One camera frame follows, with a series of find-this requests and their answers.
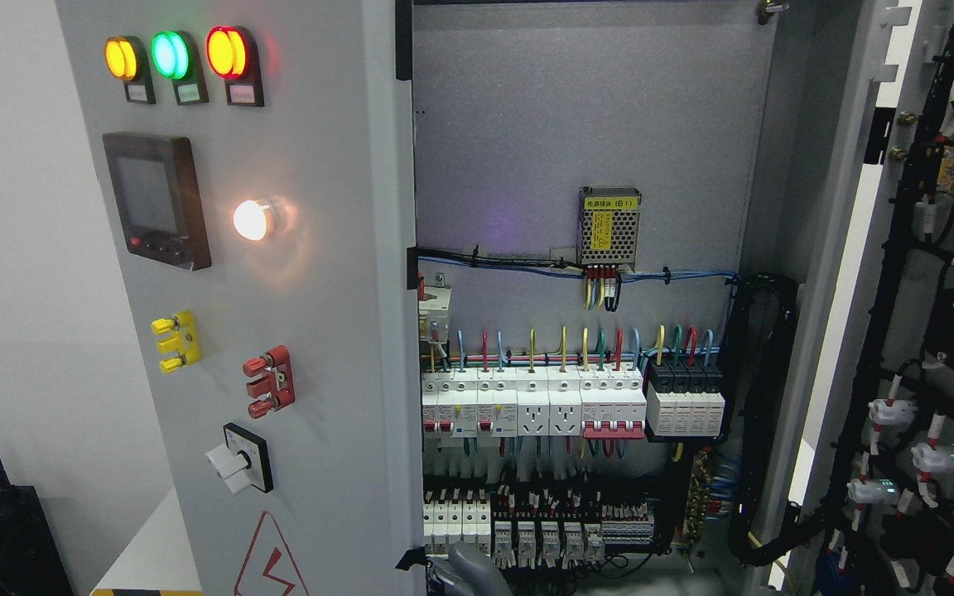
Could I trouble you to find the green indicator lamp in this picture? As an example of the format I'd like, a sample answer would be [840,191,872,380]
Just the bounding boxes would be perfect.
[151,30,209,106]

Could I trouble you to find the yellow indicator lamp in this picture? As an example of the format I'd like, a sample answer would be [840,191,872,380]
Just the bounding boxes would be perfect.
[104,36,156,104]

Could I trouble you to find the white rotary selector switch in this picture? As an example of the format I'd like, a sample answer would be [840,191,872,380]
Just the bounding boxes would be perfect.
[207,422,275,494]

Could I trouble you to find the white glowing indicator lamp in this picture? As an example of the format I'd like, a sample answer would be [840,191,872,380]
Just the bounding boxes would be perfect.
[232,199,277,243]

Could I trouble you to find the red indicator lamp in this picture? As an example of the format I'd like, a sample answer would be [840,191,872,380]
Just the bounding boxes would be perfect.
[205,26,265,107]

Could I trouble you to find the black cable loom right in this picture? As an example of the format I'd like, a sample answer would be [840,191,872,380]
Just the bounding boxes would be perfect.
[717,275,801,567]

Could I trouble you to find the black surge protector block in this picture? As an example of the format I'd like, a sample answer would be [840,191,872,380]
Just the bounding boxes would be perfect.
[643,361,725,442]

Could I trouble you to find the white socket breaker row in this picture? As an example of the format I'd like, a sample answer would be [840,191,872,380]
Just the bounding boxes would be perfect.
[422,363,647,440]

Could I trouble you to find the grey cabinet door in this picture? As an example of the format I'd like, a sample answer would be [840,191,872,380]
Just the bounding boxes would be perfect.
[730,1,954,595]
[56,1,425,595]

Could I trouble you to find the relay terminal row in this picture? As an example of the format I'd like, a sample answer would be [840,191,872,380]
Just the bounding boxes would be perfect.
[422,473,658,572]

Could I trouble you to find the metal mesh power supply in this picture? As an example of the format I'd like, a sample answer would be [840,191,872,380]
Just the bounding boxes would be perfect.
[576,186,641,267]

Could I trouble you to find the white current transformers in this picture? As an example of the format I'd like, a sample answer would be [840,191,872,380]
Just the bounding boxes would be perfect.
[419,286,453,344]

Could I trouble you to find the red terminal post block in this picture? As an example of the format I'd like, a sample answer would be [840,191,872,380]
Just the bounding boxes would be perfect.
[242,344,296,419]

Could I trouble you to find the black digital power meter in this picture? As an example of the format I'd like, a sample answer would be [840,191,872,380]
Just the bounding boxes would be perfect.
[103,132,212,271]

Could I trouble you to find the yellow terminal post block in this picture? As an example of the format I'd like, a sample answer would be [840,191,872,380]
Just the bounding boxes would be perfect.
[149,310,202,374]

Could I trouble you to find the red electric warning sticker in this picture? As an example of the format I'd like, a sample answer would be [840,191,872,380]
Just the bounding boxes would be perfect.
[234,512,310,595]

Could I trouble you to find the black equipment at left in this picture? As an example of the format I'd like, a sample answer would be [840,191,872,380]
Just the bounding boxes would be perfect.
[0,456,73,595]

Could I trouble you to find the grey robot hand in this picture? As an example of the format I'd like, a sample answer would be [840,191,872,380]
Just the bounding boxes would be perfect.
[426,541,512,595]

